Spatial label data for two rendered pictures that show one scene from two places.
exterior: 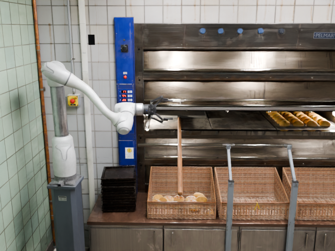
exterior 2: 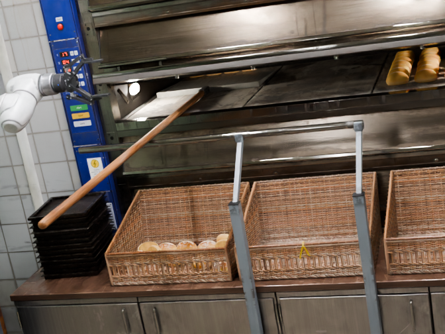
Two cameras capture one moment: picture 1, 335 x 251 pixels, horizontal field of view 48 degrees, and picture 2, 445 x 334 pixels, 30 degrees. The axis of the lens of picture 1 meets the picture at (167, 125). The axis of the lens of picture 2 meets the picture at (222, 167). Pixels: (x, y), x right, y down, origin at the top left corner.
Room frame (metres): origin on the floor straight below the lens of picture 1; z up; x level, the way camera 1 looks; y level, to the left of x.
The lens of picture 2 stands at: (-0.25, -1.36, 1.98)
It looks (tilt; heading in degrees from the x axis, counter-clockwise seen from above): 16 degrees down; 17
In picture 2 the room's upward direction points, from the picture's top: 10 degrees counter-clockwise
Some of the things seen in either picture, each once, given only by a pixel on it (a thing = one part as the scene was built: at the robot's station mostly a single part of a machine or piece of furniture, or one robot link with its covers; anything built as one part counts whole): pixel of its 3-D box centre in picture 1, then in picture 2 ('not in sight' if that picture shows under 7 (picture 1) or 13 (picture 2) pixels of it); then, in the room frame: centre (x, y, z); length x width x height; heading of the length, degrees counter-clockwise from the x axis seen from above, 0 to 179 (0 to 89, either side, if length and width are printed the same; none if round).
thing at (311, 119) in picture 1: (296, 116); (442, 61); (3.67, -1.28, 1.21); 0.61 x 0.48 x 0.06; 179
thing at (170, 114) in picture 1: (179, 112); (216, 81); (3.90, -0.12, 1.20); 0.55 x 0.36 x 0.03; 88
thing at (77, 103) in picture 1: (74, 100); not in sight; (3.23, 0.81, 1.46); 0.10 x 0.07 x 0.10; 89
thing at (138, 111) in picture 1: (139, 109); (50, 84); (2.71, 0.20, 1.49); 0.09 x 0.06 x 0.09; 178
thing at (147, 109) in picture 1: (149, 109); (67, 82); (2.71, 0.13, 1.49); 0.09 x 0.07 x 0.08; 88
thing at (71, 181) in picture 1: (64, 178); not in sight; (2.53, 0.73, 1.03); 0.22 x 0.18 x 0.06; 175
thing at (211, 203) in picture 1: (181, 190); (181, 232); (2.98, -0.12, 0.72); 0.56 x 0.49 x 0.28; 89
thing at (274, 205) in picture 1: (249, 191); (309, 224); (2.97, -0.69, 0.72); 0.56 x 0.49 x 0.28; 90
